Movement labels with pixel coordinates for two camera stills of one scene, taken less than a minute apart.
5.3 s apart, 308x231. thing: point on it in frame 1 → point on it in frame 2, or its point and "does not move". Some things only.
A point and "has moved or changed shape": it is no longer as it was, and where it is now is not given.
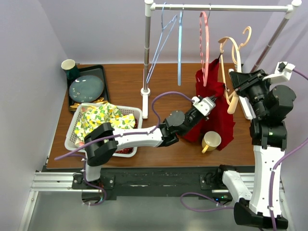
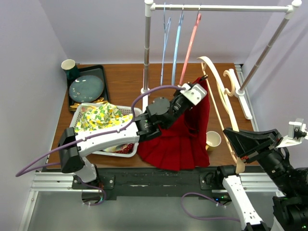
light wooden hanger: (230, 100) → (239, 169)
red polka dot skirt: (129, 150) does not move
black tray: (97, 70) does not move
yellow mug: (211, 140) does not move
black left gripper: (213, 97) → (177, 92)
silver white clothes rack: (149, 6) does not move
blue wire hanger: (166, 32) → (166, 27)
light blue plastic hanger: (180, 48) has moved or changed shape
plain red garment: (220, 120) → (183, 145)
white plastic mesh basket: (70, 142) does not move
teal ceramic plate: (86, 88) does not move
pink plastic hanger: (204, 43) → (186, 61)
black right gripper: (240, 79) → (246, 142)
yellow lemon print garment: (91, 117) does not move
